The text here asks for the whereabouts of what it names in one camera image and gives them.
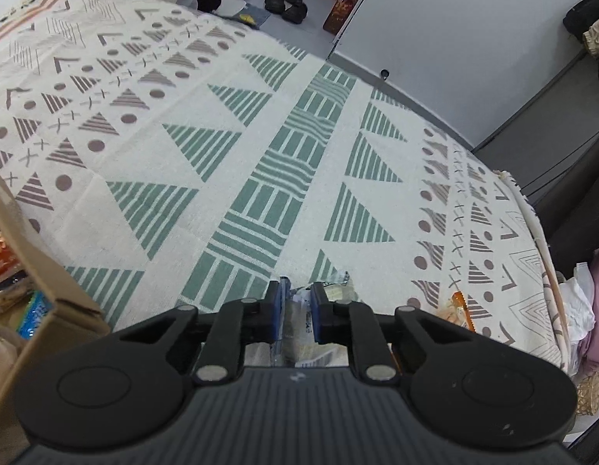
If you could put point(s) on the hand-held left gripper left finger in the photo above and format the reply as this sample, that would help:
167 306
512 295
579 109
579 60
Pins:
276 310

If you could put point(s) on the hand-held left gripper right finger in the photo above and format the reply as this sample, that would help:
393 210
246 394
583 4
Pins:
318 310

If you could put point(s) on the white nougat packet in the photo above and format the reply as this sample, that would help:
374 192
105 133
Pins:
297 317

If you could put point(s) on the cardboard box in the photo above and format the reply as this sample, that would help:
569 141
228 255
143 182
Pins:
62 295

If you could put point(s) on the blue plum candy packet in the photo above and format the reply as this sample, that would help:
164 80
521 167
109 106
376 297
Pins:
33 315

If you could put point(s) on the orange cracker packet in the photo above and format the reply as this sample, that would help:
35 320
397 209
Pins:
457 307

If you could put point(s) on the patterned blanket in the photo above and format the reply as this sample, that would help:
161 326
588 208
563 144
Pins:
183 106

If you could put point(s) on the white plastic bag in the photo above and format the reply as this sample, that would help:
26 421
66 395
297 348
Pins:
578 310

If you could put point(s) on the orange shiny snack packet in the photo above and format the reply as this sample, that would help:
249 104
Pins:
1 256

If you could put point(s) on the gold woven basket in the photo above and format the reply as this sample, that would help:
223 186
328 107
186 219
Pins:
591 394

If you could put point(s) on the grey floor cloth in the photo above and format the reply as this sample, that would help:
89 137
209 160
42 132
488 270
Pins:
251 13

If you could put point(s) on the red gift bag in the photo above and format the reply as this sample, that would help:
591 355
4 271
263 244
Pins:
340 9

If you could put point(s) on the beige garment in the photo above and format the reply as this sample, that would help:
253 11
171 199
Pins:
597 38

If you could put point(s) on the black hanging garment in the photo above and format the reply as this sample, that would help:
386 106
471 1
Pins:
587 14

